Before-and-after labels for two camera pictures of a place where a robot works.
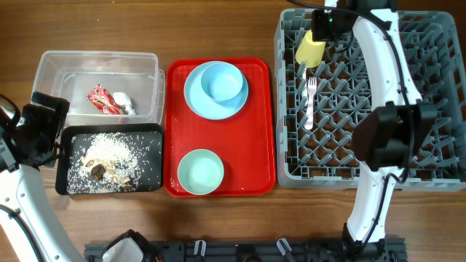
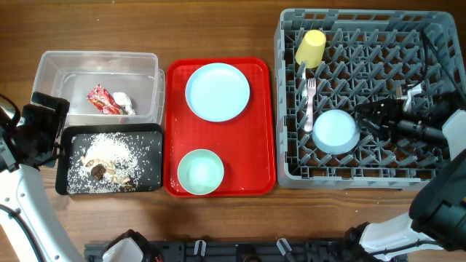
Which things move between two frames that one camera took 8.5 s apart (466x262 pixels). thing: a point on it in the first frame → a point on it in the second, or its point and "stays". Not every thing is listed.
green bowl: (200, 172) stays
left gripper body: (41, 126) stays
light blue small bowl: (221, 81) → (336, 132)
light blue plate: (207, 106) stays
